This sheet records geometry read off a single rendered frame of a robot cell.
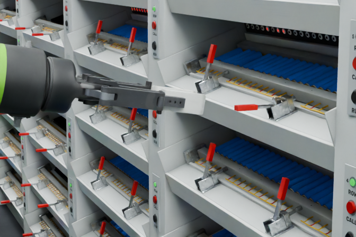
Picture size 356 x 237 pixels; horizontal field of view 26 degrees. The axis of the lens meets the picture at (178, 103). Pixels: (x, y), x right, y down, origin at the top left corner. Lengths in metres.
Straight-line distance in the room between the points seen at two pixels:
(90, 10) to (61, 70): 1.22
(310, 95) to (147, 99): 0.28
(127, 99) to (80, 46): 1.21
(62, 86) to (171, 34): 0.58
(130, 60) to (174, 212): 0.40
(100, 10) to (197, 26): 0.70
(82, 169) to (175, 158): 0.73
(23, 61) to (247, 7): 0.41
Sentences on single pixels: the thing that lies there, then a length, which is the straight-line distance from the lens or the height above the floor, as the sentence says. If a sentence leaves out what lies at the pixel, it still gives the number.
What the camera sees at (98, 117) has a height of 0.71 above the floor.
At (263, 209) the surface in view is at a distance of 1.34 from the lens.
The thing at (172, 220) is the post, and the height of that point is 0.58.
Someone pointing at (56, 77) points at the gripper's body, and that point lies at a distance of 1.03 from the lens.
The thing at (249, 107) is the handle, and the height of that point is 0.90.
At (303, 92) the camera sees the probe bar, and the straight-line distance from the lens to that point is 1.22.
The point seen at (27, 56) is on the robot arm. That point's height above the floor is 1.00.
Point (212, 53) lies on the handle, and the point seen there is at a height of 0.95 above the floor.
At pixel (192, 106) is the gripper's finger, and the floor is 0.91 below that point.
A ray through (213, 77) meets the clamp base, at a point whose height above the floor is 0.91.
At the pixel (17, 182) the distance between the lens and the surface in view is 3.52.
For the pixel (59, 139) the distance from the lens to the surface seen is 2.67.
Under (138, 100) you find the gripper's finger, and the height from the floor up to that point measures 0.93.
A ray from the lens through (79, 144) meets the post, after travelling 2.29.
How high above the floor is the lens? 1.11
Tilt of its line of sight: 10 degrees down
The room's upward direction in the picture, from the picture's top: straight up
